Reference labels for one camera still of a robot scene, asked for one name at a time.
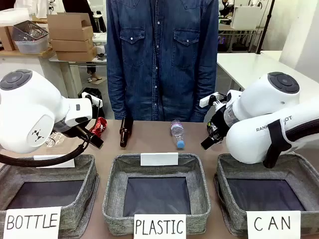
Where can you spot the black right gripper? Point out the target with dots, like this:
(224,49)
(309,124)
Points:
(220,119)

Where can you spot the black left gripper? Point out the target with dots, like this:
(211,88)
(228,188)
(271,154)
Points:
(71,128)

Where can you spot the crushed red can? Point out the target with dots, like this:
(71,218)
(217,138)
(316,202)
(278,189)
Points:
(100,127)

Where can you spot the blue capped water bottle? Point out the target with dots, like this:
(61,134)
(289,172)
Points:
(178,135)

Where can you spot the brown glass bottle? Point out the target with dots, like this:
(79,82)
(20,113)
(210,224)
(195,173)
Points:
(125,133)

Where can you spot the person's left forearm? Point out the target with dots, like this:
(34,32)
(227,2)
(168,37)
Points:
(205,84)

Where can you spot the person's right forearm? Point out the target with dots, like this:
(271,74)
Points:
(117,97)

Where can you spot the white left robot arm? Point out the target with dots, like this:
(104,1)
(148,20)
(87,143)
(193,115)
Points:
(30,109)

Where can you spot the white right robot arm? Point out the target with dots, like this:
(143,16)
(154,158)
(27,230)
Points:
(251,139)

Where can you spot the grey basket labelled bottle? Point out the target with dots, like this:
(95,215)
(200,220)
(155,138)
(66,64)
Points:
(82,189)

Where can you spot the grey basket labelled plastic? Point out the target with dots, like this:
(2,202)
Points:
(157,194)

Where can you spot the grey basket labelled can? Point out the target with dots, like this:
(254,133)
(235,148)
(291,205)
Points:
(261,196)

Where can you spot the paper label reading can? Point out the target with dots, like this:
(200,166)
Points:
(272,222)

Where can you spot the blank white card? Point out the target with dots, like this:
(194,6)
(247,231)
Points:
(159,159)
(57,161)

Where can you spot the black backpack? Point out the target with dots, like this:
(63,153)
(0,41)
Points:
(93,91)

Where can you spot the sandalled foot of bystander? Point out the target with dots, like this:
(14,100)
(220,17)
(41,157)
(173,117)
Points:
(94,79)

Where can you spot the white desk with boxes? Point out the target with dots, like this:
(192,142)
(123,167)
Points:
(77,62)

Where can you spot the large white table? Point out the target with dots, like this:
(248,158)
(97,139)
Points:
(249,67)

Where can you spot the flat cardboard box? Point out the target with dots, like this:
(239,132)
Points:
(72,44)
(76,54)

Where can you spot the person in denim shirt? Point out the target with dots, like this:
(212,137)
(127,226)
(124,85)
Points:
(162,62)

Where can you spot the paper label reading plastic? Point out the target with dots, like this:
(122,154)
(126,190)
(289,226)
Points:
(160,226)

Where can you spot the paper label reading bottle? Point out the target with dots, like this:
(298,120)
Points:
(32,221)

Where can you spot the open cardboard box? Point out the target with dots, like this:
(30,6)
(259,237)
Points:
(69,26)

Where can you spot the clear plastic crate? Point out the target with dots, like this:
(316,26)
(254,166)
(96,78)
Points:
(31,37)

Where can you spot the white box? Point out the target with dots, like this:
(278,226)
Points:
(245,17)

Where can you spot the black stand pole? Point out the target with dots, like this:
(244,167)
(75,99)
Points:
(266,22)

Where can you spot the small cardboard box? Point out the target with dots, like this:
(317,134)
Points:
(7,38)

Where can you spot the white foam block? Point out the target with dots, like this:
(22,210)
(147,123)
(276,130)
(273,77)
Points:
(13,16)

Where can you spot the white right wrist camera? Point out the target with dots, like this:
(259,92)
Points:
(208,100)

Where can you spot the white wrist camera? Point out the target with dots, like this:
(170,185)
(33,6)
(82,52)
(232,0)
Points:
(87,96)
(208,100)

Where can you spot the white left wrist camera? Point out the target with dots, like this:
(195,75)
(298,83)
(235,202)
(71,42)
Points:
(87,96)

